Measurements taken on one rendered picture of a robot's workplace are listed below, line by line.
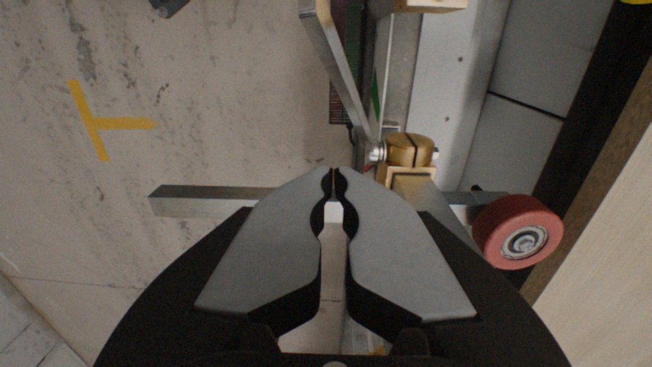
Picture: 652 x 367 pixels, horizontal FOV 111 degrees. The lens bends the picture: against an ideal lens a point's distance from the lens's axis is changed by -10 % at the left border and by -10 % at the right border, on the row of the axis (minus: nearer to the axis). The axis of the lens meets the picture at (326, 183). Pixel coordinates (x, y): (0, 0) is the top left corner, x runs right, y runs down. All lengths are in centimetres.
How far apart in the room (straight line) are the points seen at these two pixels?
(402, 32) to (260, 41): 80
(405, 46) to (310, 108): 77
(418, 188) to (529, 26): 33
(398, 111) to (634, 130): 25
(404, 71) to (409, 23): 6
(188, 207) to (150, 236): 153
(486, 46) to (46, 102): 174
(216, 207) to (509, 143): 44
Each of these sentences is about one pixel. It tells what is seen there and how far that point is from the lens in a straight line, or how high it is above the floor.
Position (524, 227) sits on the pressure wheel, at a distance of 31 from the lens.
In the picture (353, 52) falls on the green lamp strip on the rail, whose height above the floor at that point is 70.
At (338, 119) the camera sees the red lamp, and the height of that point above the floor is 70.
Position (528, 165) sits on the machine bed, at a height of 78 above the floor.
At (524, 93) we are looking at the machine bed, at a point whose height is 72.
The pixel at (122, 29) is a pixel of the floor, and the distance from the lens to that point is 139.
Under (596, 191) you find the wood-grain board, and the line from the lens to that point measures 36.
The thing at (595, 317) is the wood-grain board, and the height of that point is 90.
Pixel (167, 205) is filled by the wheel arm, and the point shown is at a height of 86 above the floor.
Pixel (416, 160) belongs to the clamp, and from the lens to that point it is 26.
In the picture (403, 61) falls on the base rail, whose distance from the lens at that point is 41.
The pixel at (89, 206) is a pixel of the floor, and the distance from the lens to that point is 196.
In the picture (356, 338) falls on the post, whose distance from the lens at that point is 70.
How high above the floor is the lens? 110
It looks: 60 degrees down
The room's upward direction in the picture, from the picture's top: 176 degrees counter-clockwise
